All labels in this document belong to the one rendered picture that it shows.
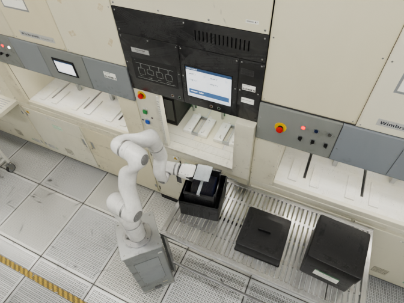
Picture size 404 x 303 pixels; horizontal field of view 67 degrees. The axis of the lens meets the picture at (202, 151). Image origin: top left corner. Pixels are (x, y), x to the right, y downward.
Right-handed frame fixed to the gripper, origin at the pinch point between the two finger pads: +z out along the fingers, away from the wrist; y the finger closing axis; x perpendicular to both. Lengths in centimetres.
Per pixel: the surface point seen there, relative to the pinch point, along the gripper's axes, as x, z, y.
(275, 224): -22, 51, 11
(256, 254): -27, 43, 32
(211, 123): -18, -10, -65
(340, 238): -7, 86, 19
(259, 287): -109, 53, 25
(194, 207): -20.5, -2.5, 13.6
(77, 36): 61, -93, -43
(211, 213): -22.7, 9.1, 13.6
